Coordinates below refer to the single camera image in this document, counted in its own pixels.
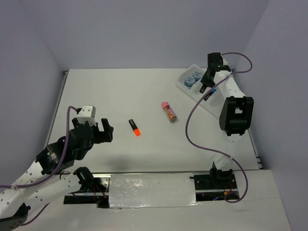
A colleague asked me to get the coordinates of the pink highlighter marker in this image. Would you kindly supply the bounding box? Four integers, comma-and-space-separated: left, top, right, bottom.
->
199, 85, 207, 93

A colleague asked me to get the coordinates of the blue slime jar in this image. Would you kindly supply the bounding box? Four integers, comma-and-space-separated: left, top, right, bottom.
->
192, 71, 204, 81
184, 76, 196, 88

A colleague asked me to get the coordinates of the blue highlighter marker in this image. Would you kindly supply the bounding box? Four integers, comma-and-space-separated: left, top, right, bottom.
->
204, 89, 216, 101

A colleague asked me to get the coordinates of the orange highlighter marker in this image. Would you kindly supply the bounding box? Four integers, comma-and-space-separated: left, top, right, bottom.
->
128, 119, 141, 136

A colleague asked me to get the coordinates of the pink-capped tube of pens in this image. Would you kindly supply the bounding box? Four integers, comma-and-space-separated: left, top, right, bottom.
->
161, 102, 177, 122

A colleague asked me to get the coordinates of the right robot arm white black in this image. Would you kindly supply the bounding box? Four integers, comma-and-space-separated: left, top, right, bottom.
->
199, 52, 254, 188

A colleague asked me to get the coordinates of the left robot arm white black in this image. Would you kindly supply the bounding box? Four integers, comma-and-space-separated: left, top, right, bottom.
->
0, 118, 114, 231

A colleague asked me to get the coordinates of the white three-compartment tray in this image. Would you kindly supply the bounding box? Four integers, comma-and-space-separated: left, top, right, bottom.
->
175, 64, 243, 120

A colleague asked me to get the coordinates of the silver foil sheet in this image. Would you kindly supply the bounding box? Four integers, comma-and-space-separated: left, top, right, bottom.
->
109, 173, 197, 208

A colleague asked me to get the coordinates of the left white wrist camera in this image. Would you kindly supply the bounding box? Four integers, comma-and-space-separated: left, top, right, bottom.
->
77, 105, 96, 126

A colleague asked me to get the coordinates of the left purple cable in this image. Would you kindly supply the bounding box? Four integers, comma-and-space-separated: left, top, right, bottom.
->
0, 105, 81, 226

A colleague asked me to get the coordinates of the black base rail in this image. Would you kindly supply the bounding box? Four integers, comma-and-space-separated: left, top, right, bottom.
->
64, 173, 240, 209

